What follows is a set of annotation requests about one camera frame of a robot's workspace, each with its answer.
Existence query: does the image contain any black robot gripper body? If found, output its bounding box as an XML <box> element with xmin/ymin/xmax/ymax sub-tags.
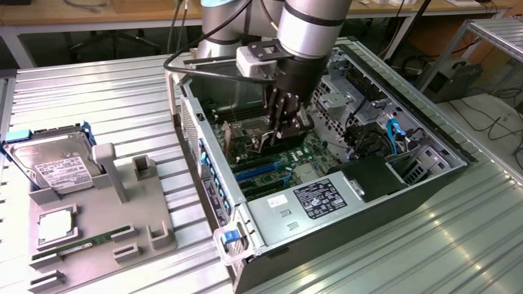
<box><xmin>267</xmin><ymin>55</ymin><xmax>329</xmax><ymax>102</ymax></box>

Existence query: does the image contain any graphics card with black cooler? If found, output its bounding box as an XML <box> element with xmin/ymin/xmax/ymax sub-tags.
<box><xmin>223</xmin><ymin>121</ymin><xmax>315</xmax><ymax>157</ymax></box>

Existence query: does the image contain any green motherboard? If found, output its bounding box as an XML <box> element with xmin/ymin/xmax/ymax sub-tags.
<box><xmin>209</xmin><ymin>97</ymin><xmax>349</xmax><ymax>200</ymax></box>

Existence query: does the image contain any black RAM slot bank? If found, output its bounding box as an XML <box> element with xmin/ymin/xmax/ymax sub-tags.
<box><xmin>213</xmin><ymin>102</ymin><xmax>267</xmax><ymax>123</ymax></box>

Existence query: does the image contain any silver drive cage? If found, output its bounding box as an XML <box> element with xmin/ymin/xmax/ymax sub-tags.
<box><xmin>310</xmin><ymin>45</ymin><xmax>394</xmax><ymax>154</ymax></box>

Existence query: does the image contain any silver chipset heatsink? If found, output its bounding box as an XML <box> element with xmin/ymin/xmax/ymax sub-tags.
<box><xmin>294</xmin><ymin>164</ymin><xmax>325</xmax><ymax>181</ymax></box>

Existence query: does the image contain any blue expansion slot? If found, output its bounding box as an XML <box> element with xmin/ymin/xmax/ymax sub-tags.
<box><xmin>234</xmin><ymin>163</ymin><xmax>282</xmax><ymax>182</ymax></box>

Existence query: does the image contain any black expansion slot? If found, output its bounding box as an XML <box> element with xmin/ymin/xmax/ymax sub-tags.
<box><xmin>241</xmin><ymin>179</ymin><xmax>287</xmax><ymax>197</ymax></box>

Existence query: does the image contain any blue card retainer strip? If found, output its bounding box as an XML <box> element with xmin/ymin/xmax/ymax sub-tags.
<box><xmin>198</xmin><ymin>137</ymin><xmax>235</xmax><ymax>215</ymax></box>

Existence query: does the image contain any black plastic air shroud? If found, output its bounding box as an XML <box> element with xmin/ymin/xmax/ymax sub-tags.
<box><xmin>341</xmin><ymin>157</ymin><xmax>410</xmax><ymax>203</ymax></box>

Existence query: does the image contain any grey power supply unit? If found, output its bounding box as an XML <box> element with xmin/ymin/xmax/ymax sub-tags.
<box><xmin>245</xmin><ymin>170</ymin><xmax>369</xmax><ymax>249</ymax></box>

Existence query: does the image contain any silver disk bay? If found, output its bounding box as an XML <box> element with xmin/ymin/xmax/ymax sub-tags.
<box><xmin>386</xmin><ymin>143</ymin><xmax>470</xmax><ymax>187</ymax></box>

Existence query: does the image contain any open black PC case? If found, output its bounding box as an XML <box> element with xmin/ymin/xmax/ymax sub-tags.
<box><xmin>166</xmin><ymin>36</ymin><xmax>480</xmax><ymax>294</ymax></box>

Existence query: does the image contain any black box on floor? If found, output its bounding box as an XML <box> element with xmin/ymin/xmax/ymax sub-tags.
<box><xmin>425</xmin><ymin>59</ymin><xmax>485</xmax><ymax>104</ymax></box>

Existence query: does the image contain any black office chair base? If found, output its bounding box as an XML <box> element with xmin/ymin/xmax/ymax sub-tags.
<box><xmin>67</xmin><ymin>29</ymin><xmax>163</xmax><ymax>61</ymax></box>

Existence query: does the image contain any hard disk drive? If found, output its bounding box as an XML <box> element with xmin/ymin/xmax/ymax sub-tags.
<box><xmin>0</xmin><ymin>121</ymin><xmax>99</xmax><ymax>184</ymax></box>

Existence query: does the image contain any wooden desk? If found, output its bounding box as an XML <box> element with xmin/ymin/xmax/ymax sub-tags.
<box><xmin>0</xmin><ymin>0</ymin><xmax>512</xmax><ymax>34</ymax></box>

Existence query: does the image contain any metal slat side table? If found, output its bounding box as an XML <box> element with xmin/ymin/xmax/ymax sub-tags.
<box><xmin>417</xmin><ymin>18</ymin><xmax>523</xmax><ymax>92</ymax></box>

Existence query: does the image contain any grey parts rack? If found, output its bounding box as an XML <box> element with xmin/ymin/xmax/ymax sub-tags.
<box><xmin>27</xmin><ymin>142</ymin><xmax>181</xmax><ymax>293</ymax></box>

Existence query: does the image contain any silver hard disk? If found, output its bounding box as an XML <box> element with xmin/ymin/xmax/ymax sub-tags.
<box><xmin>10</xmin><ymin>134</ymin><xmax>103</xmax><ymax>197</ymax></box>

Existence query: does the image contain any loose green RAM stick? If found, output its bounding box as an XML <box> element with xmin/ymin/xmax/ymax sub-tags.
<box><xmin>57</xmin><ymin>226</ymin><xmax>134</xmax><ymax>255</ymax></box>

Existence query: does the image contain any silver CPU chip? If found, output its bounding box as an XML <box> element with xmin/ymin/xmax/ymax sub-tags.
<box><xmin>39</xmin><ymin>212</ymin><xmax>77</xmax><ymax>243</ymax></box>

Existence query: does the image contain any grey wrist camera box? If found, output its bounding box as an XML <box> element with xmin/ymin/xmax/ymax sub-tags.
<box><xmin>235</xmin><ymin>42</ymin><xmax>297</xmax><ymax>84</ymax></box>

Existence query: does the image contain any black wire bundle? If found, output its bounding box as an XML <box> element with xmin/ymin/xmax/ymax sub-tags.
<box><xmin>345</xmin><ymin>124</ymin><xmax>390</xmax><ymax>162</ymax></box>

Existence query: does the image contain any black camera cable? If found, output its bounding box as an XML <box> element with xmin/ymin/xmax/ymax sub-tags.
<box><xmin>163</xmin><ymin>0</ymin><xmax>283</xmax><ymax>85</ymax></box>

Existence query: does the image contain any blue disk wire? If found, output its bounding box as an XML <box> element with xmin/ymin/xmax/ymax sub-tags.
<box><xmin>385</xmin><ymin>118</ymin><xmax>410</xmax><ymax>154</ymax></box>

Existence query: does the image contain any black cable coil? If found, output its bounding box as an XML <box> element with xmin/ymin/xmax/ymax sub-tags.
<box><xmin>402</xmin><ymin>56</ymin><xmax>430</xmax><ymax>77</ymax></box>

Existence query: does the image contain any black hanging cable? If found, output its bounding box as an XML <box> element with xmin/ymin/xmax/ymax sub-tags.
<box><xmin>383</xmin><ymin>0</ymin><xmax>406</xmax><ymax>61</ymax></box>

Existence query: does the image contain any grey hanging cable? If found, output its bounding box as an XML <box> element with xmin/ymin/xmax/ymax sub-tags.
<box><xmin>169</xmin><ymin>0</ymin><xmax>189</xmax><ymax>55</ymax></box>

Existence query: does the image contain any clear plastic case handle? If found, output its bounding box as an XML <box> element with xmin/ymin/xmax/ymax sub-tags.
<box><xmin>213</xmin><ymin>225</ymin><xmax>251</xmax><ymax>266</ymax></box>

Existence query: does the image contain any grey cable on desk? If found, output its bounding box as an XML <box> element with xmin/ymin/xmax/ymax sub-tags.
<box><xmin>65</xmin><ymin>0</ymin><xmax>111</xmax><ymax>13</ymax></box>

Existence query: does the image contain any grey aluminium frame post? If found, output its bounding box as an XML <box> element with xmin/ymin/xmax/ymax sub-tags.
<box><xmin>0</xmin><ymin>69</ymin><xmax>18</xmax><ymax>145</ymax></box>

